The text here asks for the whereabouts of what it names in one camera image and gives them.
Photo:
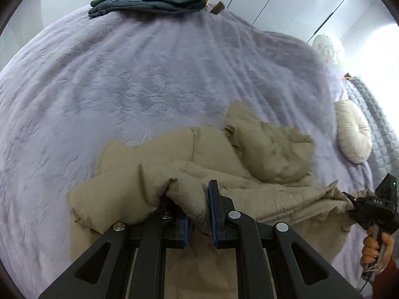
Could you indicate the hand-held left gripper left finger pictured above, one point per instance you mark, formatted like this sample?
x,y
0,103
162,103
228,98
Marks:
x,y
186,233

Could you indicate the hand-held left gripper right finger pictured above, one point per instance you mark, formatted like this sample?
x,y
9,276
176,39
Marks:
x,y
210,211

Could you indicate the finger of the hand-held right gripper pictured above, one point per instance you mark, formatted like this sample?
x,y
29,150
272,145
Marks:
x,y
349,199

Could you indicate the khaki puffer jacket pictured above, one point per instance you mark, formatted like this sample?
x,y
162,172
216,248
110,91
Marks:
x,y
274,152

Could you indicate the person's right forearm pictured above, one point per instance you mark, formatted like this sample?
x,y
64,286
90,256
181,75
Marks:
x,y
391,271

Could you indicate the person's right hand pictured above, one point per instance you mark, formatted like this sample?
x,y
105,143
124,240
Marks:
x,y
369,252

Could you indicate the cream round pleated pillow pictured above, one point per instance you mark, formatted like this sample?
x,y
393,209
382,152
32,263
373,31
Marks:
x,y
352,130

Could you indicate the grey quilted headboard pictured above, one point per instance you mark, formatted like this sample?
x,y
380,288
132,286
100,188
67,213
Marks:
x,y
383,124

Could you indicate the purple bed blanket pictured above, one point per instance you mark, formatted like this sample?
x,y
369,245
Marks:
x,y
124,84

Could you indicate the white wardrobe doors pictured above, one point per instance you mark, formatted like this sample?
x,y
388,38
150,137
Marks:
x,y
296,3

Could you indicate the small brown object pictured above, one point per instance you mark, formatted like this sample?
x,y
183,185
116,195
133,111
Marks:
x,y
217,7

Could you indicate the folded blue jeans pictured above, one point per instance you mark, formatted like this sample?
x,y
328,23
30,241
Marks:
x,y
140,4

